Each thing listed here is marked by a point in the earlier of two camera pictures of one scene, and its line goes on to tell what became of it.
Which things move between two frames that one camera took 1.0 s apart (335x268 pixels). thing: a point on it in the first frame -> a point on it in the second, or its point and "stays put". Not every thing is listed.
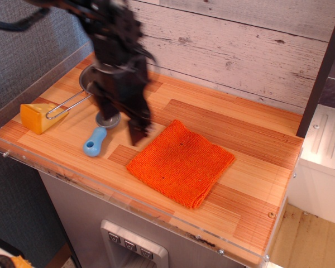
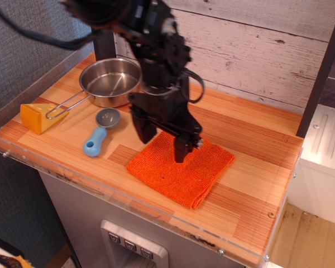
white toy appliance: [317, 182] stays put
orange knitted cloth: [185, 164] stays put
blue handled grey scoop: [92, 147] stays put
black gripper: [121, 83] -> [171, 112]
